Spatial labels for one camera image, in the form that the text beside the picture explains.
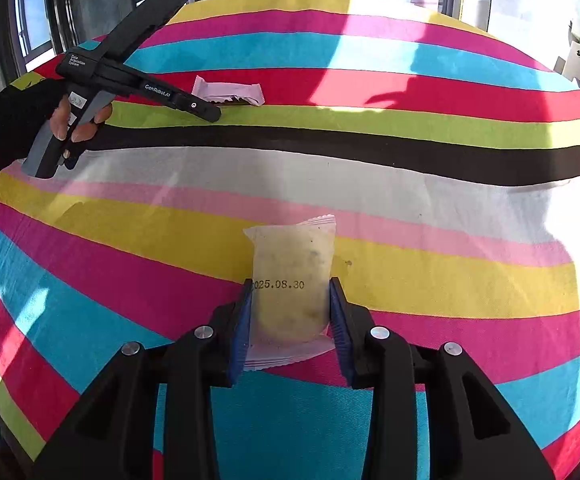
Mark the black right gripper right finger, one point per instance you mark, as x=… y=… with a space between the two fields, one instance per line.
x=473 y=431

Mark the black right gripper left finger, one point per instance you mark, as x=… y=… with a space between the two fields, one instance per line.
x=109 y=432

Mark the person left hand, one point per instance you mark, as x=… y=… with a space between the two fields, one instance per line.
x=59 y=122

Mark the pink wrapper snack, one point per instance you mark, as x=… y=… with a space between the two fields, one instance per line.
x=228 y=92

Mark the clear nougat packet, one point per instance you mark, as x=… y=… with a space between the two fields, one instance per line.
x=290 y=307

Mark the colourful striped tablecloth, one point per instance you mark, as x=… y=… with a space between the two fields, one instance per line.
x=449 y=159

